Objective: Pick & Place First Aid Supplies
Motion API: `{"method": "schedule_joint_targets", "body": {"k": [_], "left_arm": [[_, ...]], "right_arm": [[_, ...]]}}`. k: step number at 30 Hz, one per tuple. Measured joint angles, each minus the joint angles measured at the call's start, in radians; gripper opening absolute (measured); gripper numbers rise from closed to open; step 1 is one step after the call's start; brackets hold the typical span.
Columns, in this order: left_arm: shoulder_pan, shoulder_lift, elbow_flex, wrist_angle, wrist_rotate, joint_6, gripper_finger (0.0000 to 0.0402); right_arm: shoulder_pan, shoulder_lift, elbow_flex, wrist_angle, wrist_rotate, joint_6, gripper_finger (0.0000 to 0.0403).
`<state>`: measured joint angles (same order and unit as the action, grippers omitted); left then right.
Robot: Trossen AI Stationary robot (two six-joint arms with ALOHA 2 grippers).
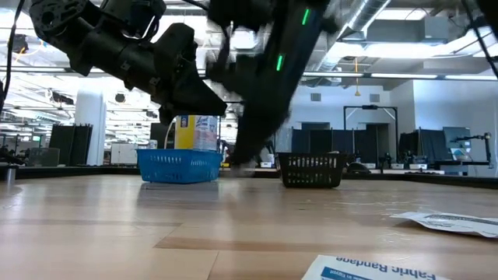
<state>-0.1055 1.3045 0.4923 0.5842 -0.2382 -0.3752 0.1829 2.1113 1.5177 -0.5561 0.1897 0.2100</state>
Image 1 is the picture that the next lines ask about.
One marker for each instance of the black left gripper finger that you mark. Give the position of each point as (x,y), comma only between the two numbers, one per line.
(183,85)
(165,116)

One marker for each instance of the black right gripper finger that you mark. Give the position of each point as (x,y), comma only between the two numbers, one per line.
(260,136)

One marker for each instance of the blue plastic basket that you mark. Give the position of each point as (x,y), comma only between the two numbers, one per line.
(179,167)

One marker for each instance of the black plastic basket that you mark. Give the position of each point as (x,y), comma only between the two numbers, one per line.
(311,171)

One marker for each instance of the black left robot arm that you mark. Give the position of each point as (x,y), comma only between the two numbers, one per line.
(54,17)

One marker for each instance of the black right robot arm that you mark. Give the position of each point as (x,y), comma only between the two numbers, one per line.
(299,27)

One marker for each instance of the small white canister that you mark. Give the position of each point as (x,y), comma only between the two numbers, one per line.
(152,144)

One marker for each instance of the white Lysol wipes canister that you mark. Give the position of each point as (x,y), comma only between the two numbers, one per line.
(196,134)

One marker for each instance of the white cabinet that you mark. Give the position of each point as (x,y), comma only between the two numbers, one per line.
(123,153)

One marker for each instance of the black partition panel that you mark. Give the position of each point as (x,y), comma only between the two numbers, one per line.
(71,144)

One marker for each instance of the ceiling light strip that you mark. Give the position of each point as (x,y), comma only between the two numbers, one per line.
(404,75)

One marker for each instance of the blue-striped fabric bandage packet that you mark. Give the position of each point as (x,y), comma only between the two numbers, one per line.
(369,272)

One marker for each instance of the computer monitor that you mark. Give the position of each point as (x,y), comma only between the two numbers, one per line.
(456,137)

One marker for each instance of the white BZK antiseptic towelette packet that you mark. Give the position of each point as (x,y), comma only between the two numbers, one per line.
(455,223)

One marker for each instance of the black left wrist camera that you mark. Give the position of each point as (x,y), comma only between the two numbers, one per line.
(132,15)

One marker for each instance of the black overhead camera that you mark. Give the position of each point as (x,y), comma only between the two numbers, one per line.
(18,43)

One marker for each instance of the black station frame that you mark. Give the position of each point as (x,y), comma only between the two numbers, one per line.
(369,107)

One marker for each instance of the black aluminium table frame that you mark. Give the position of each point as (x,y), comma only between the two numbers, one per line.
(78,171)

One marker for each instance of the silver ventilation duct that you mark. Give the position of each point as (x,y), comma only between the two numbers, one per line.
(365,13)

